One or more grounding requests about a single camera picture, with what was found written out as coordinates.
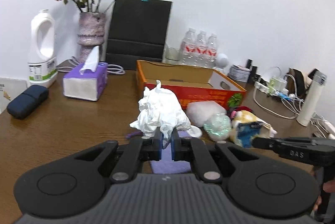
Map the dark blue glasses case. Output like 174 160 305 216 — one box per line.
7 85 49 120

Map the red orange cardboard box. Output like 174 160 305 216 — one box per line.
136 60 246 110

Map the yellow white plush toy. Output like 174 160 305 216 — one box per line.
229 110 277 148

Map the purple cloth towel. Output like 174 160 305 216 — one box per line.
141 144 191 174

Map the glass cup with spoon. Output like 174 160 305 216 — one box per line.
164 46 180 65

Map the small grey tin box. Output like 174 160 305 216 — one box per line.
228 65 250 83

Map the white charging cable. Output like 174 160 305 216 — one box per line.
252 67 305 120

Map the white cotton pad pack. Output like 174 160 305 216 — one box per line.
186 101 227 128

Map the white thermos bottle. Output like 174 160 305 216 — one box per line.
296 70 327 127

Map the purple tissue pack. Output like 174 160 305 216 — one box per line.
62 46 108 101

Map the coiled lavender cable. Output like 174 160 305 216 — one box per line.
55 56 126 76

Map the middle water bottle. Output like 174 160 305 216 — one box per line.
195 31 207 67

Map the white power strip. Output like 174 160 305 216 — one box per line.
254 82 291 101

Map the small white round lid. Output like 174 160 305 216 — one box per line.
186 125 202 138

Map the right water bottle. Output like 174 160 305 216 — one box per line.
206 34 218 68

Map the mottled purple vase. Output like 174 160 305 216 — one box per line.
77 12 106 62

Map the black paper bag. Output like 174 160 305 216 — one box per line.
105 0 173 70

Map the white detergent bottle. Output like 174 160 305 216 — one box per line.
28 9 57 88

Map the water bottle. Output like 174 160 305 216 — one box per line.
206 34 218 68
195 31 207 67
180 28 195 65

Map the iridescent plastic bag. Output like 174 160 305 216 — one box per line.
203 113 232 142

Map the left water bottle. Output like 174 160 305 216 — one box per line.
180 28 195 65

